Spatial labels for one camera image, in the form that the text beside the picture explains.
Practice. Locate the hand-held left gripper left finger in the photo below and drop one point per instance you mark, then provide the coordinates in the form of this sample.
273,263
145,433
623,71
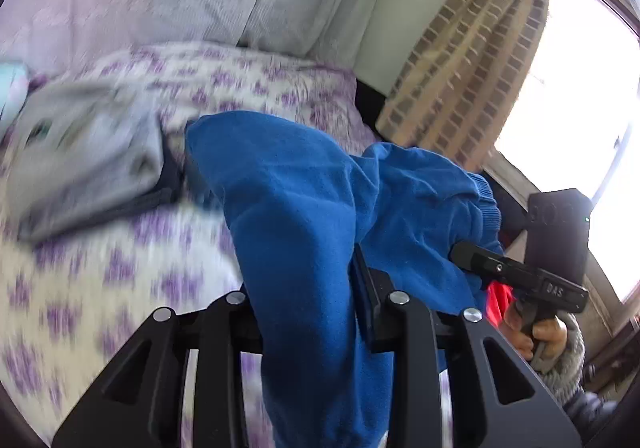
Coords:
235,320

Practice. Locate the person's dark grey clothing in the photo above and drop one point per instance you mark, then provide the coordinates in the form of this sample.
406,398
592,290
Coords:
590,415

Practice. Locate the window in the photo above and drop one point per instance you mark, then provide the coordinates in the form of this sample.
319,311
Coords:
580,118

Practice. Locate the folded teal pink floral quilt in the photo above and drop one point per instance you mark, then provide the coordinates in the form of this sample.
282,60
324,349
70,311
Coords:
11,93

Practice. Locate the folded black garment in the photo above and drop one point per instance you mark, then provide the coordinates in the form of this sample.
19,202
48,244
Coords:
167,183

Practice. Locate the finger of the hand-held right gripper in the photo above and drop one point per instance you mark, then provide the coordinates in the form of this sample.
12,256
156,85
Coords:
475,262

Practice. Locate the blue jacket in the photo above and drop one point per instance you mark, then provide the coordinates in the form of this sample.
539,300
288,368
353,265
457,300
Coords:
300,208

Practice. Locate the folded grey garment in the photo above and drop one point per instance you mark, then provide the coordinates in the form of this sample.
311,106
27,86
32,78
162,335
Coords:
85,158

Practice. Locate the beige brick-pattern curtain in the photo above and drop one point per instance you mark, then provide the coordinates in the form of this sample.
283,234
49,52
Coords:
470,53

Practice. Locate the person's right hand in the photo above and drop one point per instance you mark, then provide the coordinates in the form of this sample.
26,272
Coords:
542,333

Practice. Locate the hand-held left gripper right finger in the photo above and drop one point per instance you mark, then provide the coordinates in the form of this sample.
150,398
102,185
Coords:
371,295

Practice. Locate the purple floral bedspread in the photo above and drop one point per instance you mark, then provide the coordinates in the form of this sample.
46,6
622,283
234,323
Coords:
125,278

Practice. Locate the person's right forearm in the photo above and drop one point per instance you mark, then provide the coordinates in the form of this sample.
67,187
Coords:
565,368

